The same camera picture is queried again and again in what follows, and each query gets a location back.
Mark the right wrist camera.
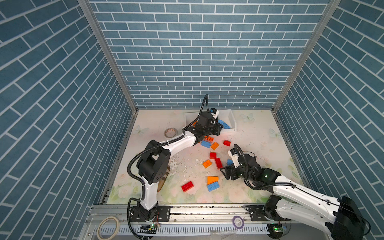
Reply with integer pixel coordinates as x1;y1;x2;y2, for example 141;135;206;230
228;148;240;168

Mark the white right bin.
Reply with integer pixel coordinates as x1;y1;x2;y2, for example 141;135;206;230
218;110;237;134

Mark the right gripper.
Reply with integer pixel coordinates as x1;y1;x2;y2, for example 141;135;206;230
218;162;254;182

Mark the white tape roll on table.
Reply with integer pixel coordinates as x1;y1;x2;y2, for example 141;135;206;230
164;128;178;139

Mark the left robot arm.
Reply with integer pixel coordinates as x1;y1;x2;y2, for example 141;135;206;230
137;109;224;211

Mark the white left bin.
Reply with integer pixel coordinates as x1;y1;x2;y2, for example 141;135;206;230
182;112;200;136

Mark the small red lego center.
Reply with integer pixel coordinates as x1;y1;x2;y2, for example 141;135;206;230
210;152;217;159

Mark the blue lego under orange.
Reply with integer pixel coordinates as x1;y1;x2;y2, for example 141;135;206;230
201;141;212;148

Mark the blue lego bottom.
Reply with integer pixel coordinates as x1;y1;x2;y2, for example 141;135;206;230
207;182;220;192

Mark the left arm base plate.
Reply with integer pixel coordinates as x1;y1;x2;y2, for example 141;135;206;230
128;205;171;222

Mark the aluminium rail frame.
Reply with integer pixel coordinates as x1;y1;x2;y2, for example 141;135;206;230
77;203;343;240

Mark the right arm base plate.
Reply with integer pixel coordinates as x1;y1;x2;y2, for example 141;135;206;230
244;204;290;222

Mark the white bin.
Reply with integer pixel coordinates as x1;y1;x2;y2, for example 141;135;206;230
182;112;200;136
218;110;237;134

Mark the red curved lego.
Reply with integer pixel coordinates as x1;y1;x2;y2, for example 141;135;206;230
223;141;231;147

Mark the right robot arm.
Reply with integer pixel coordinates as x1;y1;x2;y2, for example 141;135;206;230
220;149;370;240

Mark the small orange lego square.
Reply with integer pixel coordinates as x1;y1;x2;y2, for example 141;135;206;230
211;142;219;150

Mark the orange sloped lego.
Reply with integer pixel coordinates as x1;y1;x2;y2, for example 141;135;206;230
207;176;219;185

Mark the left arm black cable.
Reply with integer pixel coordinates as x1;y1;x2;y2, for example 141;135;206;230
126;94;211;193

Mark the long red lego center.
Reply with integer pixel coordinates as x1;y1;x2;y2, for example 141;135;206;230
215;158;223;170

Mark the tape roll on rail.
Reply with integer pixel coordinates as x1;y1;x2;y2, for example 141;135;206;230
96;216;121;240

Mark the orange lego center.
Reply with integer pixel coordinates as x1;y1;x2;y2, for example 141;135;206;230
202;160;212;169

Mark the striped brown cylinder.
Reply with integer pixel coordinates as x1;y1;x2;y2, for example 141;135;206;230
157;166;171;192

